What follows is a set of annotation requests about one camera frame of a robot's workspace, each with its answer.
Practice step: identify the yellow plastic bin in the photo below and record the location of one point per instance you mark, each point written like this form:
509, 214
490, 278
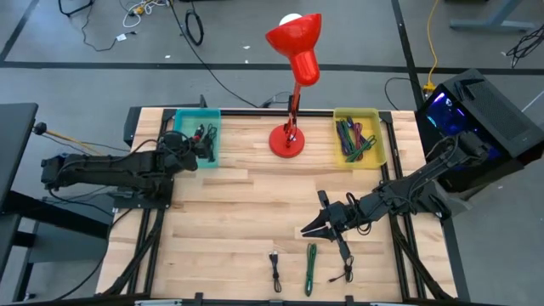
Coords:
374, 123

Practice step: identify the red desk lamp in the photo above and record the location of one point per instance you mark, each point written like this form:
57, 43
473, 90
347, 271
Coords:
293, 42

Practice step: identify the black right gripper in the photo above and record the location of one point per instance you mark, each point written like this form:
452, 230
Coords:
342, 214

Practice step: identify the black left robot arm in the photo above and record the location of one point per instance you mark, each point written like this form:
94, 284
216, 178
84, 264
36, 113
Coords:
106, 168

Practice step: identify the black computer tower blue glow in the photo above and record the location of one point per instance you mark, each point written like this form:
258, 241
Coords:
493, 110

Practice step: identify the black side table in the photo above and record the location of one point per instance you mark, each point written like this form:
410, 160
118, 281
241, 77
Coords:
15, 144

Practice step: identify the teal plastic bin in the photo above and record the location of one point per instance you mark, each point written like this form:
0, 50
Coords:
185, 123

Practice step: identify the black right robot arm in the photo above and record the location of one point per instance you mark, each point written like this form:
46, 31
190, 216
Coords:
404, 193

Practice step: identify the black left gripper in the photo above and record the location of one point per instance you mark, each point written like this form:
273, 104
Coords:
203, 149

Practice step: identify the wooden stick with black knob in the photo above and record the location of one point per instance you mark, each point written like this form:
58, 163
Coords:
68, 138

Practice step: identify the grey desk leg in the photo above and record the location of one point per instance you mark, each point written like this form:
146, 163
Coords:
493, 23

